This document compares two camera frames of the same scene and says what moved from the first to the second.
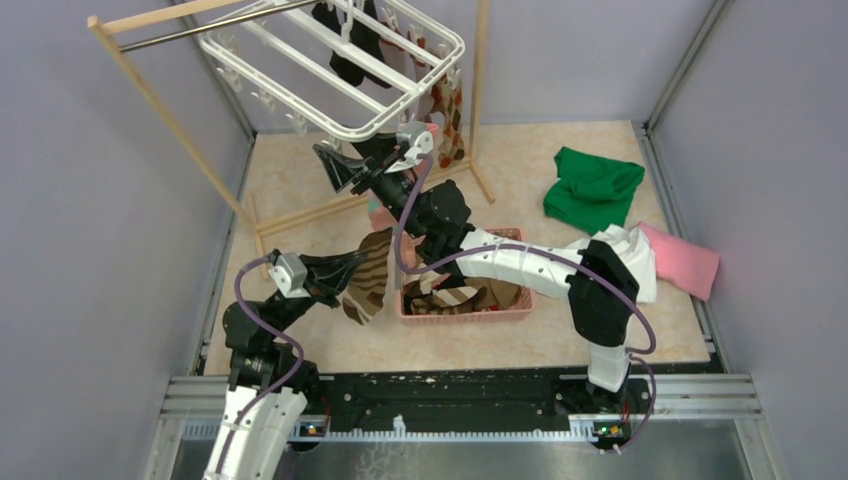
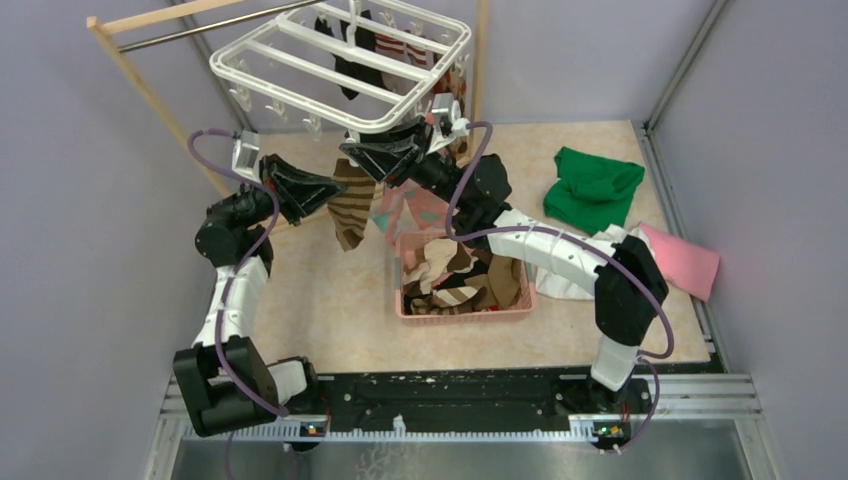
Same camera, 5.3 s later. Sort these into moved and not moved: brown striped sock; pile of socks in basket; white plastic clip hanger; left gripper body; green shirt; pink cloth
Moved: white plastic clip hanger; left gripper body; brown striped sock
Not moved: pile of socks in basket; pink cloth; green shirt
